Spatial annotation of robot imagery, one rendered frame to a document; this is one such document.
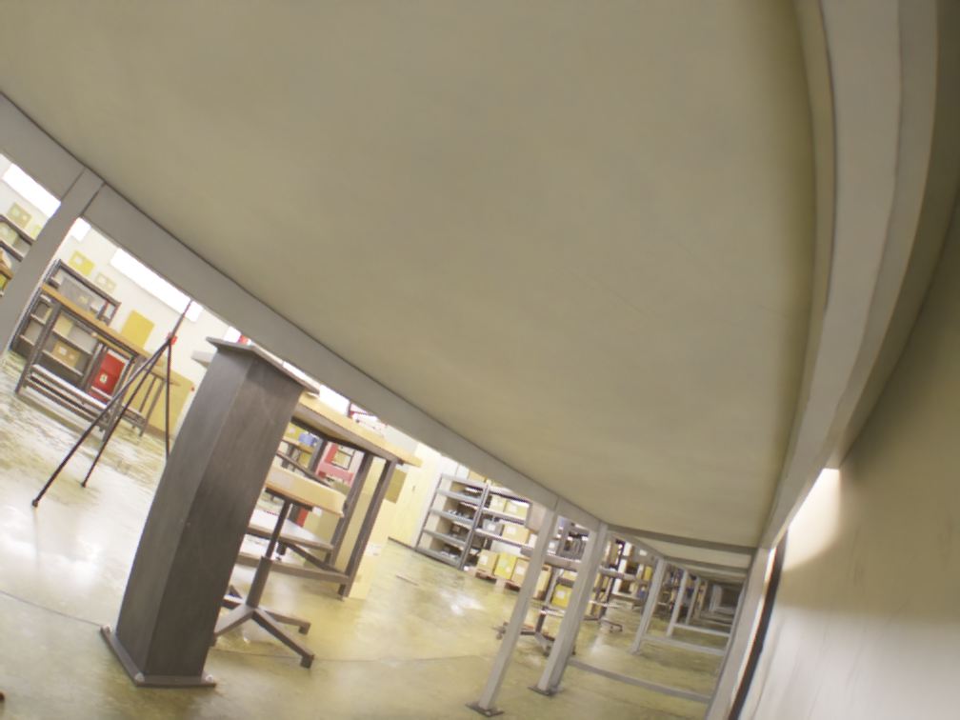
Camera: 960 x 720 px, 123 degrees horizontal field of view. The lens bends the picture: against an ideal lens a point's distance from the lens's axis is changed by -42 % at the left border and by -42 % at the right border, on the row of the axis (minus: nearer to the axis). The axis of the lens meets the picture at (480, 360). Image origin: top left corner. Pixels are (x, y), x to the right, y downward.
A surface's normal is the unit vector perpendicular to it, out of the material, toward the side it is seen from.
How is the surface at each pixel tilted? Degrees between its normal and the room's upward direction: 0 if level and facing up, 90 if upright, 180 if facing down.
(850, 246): 180
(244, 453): 90
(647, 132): 180
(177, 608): 90
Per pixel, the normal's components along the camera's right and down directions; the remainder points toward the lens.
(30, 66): -0.31, 0.88
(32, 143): 0.79, 0.04
